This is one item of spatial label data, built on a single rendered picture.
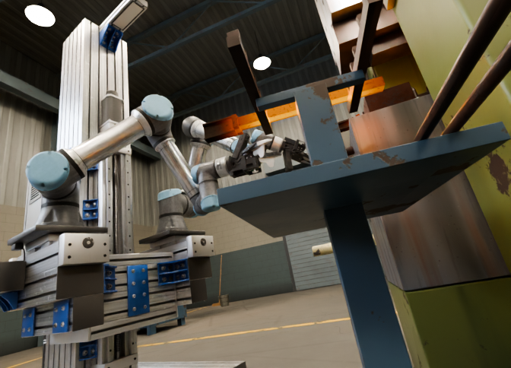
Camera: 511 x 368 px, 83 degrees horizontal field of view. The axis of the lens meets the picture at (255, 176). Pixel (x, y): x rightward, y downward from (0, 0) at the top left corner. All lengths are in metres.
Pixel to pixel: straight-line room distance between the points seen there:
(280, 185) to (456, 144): 0.18
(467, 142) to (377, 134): 0.48
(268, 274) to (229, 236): 1.75
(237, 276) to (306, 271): 2.19
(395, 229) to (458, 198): 0.15
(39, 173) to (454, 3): 1.11
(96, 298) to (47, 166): 0.43
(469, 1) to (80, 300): 1.16
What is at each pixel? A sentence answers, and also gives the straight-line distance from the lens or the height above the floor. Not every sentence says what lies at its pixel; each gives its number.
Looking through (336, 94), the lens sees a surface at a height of 0.91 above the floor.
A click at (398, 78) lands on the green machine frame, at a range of 1.38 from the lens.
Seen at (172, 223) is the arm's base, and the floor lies 0.86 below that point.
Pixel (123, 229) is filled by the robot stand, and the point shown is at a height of 0.85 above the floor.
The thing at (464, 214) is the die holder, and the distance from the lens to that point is 0.80.
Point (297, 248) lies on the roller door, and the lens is 9.02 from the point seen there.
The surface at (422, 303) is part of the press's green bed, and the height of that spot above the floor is 0.44.
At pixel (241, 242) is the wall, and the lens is 9.62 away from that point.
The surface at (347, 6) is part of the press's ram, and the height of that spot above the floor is 1.37.
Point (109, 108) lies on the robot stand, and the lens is 1.62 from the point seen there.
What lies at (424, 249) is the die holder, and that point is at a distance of 0.77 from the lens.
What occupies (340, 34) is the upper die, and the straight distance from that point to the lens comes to 1.19.
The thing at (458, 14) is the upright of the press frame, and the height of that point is 0.92.
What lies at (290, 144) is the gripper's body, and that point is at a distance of 1.47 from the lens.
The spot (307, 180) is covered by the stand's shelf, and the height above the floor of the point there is 0.64.
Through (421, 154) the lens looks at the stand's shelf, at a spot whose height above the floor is 0.64.
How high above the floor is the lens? 0.55
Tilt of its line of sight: 19 degrees up
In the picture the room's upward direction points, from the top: 11 degrees counter-clockwise
